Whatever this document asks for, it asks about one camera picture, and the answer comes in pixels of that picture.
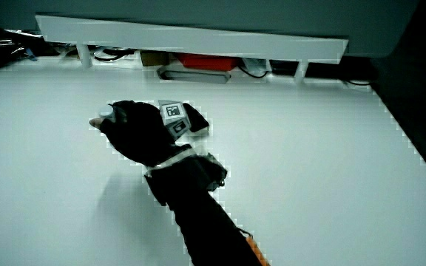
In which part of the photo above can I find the person's right hand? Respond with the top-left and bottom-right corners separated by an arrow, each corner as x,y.
89,99 -> 211,168

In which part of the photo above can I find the white glue stick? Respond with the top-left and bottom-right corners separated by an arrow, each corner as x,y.
98,104 -> 116,121

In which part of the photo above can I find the person's right forearm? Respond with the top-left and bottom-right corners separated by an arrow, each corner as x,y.
143,146 -> 269,266

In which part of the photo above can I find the brown cardboard box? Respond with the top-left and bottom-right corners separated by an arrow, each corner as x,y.
140,50 -> 170,67

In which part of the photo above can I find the grey oblong device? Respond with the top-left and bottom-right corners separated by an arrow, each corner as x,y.
157,66 -> 232,84

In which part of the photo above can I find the red box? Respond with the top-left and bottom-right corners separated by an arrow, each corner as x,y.
177,52 -> 239,72

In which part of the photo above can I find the white desk shelf riser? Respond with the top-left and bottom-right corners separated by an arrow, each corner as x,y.
35,13 -> 349,84

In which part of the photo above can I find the grey panel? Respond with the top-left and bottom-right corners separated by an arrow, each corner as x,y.
0,0 -> 421,58

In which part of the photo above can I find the black cable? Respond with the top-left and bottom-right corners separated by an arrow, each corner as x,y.
237,65 -> 270,80

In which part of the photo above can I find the orange cable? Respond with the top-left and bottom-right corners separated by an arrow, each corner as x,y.
245,236 -> 271,266

